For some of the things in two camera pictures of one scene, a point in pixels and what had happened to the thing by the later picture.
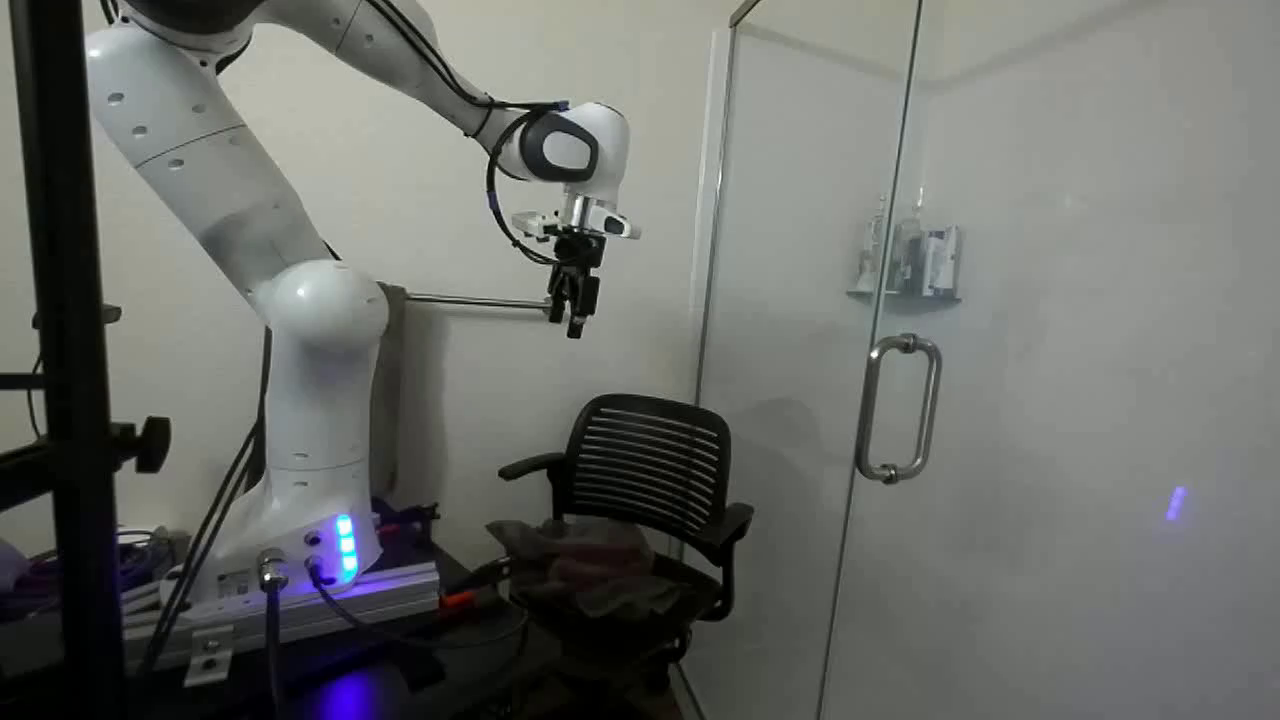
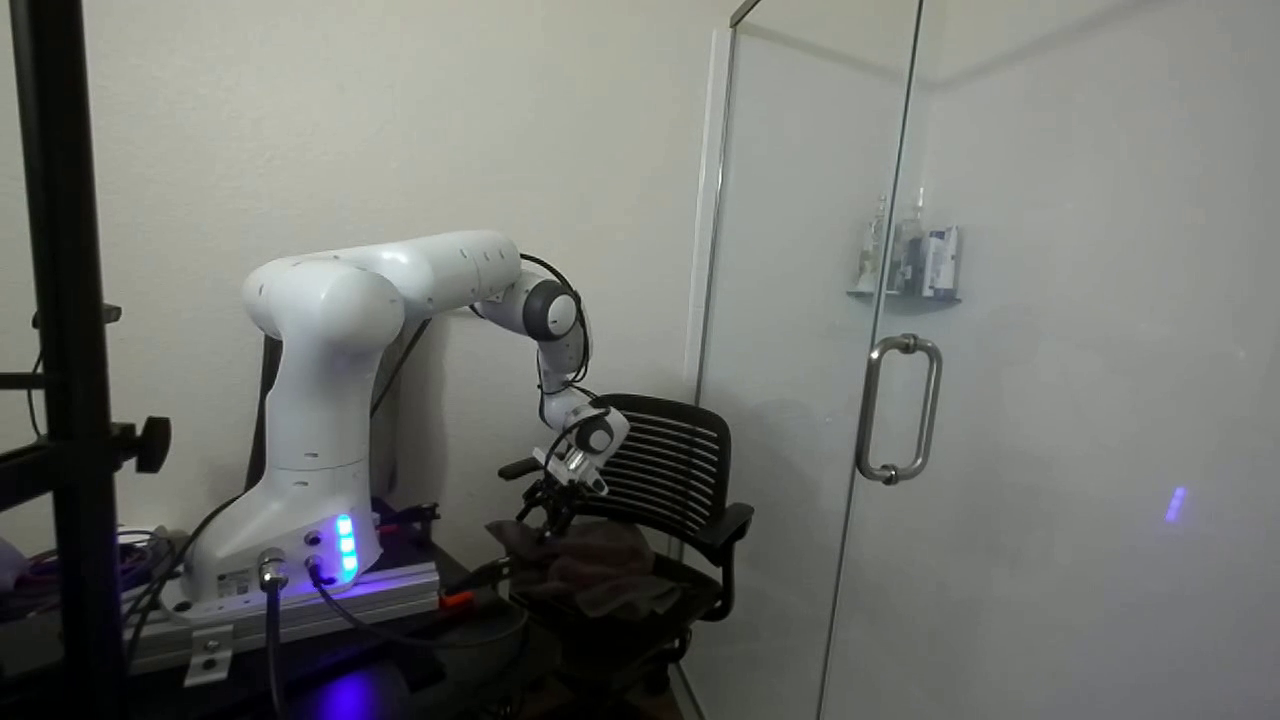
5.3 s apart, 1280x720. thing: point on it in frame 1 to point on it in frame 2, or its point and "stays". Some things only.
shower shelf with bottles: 910,264 stays
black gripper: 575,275 to 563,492
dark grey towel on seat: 593,569 stays
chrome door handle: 929,408 stays
